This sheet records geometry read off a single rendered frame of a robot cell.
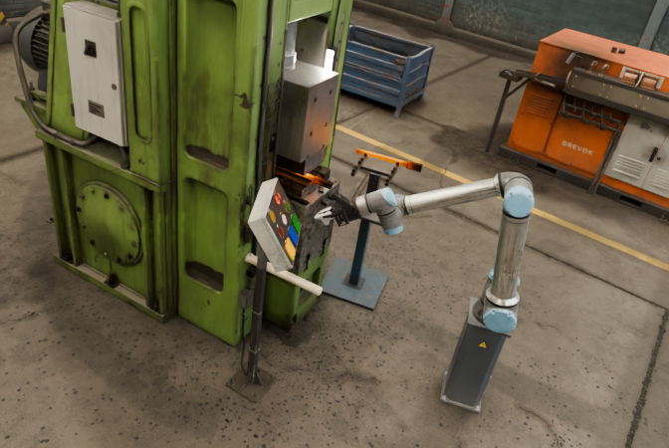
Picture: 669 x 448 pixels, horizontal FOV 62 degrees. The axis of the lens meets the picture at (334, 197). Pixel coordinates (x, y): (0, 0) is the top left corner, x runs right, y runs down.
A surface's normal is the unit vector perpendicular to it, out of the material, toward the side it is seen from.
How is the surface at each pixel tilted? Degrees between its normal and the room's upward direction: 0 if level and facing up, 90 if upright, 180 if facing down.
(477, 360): 90
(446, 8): 90
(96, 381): 0
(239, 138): 89
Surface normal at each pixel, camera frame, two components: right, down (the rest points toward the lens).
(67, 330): 0.14, -0.85
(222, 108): -0.48, 0.38
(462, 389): -0.27, 0.48
